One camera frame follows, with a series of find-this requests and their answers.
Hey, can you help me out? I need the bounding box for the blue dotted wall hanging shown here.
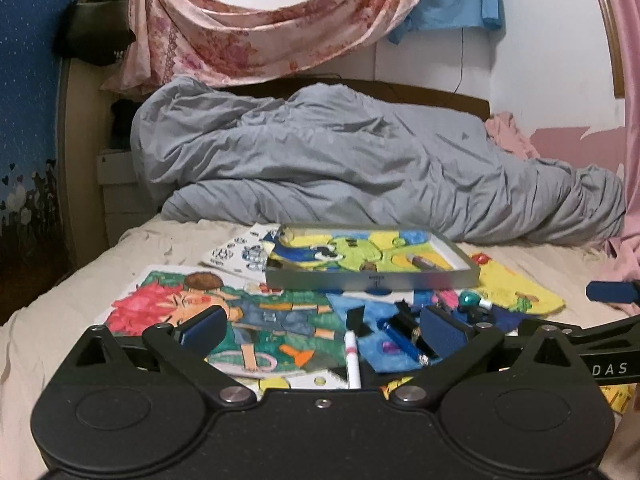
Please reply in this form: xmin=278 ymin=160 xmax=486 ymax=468
xmin=0 ymin=0 xmax=98 ymax=306

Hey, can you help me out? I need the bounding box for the blue pen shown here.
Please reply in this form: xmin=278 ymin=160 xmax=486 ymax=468
xmin=376 ymin=317 xmax=432 ymax=365

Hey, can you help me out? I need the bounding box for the white bedside box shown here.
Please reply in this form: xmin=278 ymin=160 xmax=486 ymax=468
xmin=96 ymin=149 xmax=168 ymax=248

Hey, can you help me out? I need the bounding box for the small black block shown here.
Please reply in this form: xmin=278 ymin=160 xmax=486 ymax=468
xmin=346 ymin=305 xmax=372 ymax=337

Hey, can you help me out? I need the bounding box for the white marker with red caps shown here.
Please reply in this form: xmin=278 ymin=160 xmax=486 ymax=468
xmin=343 ymin=331 xmax=363 ymax=391

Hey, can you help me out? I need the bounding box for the black pen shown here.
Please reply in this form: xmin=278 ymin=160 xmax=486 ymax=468
xmin=394 ymin=301 xmax=436 ymax=356

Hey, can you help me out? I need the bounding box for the pink curtain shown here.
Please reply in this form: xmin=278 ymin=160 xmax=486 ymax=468
xmin=597 ymin=0 xmax=640 ymax=281

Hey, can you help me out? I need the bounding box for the grey duvet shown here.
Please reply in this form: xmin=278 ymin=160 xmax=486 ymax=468
xmin=130 ymin=77 xmax=628 ymax=247

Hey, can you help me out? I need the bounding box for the crumpled pink cloth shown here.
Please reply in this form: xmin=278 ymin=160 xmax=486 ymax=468
xmin=484 ymin=112 xmax=541 ymax=161

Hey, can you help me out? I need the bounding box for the blue painted drawing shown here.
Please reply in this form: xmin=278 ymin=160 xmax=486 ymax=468
xmin=327 ymin=291 xmax=451 ymax=375

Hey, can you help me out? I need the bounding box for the black hanging bag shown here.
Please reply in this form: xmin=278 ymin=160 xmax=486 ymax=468
xmin=59 ymin=0 xmax=137 ymax=67

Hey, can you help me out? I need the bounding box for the light blue hanging cloth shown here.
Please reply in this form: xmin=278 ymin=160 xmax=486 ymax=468
xmin=387 ymin=0 xmax=507 ymax=45

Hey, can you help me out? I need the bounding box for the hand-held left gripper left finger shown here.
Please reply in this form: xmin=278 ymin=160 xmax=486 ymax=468
xmin=74 ymin=305 xmax=257 ymax=409

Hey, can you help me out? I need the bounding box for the black and white colouring sheet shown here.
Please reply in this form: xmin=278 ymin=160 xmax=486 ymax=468
xmin=199 ymin=222 xmax=282 ymax=277

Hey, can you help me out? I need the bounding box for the red-haired figure drawing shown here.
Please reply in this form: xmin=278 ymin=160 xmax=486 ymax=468
xmin=106 ymin=269 xmax=351 ymax=377

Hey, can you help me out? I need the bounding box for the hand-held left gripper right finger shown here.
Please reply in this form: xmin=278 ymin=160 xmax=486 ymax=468
xmin=389 ymin=306 xmax=584 ymax=409

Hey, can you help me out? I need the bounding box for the black wall cable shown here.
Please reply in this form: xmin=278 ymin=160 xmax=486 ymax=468
xmin=452 ymin=27 xmax=466 ymax=95

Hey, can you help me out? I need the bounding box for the yellow drawing with red figure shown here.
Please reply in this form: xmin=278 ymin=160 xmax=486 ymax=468
xmin=467 ymin=254 xmax=567 ymax=322

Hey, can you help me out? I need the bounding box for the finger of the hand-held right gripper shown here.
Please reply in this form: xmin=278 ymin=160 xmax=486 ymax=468
xmin=586 ymin=281 xmax=640 ymax=305

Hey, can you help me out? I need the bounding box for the pink floral cloth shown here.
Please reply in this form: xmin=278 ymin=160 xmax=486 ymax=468
xmin=102 ymin=0 xmax=427 ymax=97

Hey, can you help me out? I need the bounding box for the green and yellow drawing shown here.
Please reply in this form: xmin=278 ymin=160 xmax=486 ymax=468
xmin=270 ymin=230 xmax=463 ymax=273

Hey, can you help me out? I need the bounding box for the grey shallow tray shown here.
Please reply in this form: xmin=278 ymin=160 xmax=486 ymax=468
xmin=264 ymin=223 xmax=482 ymax=294

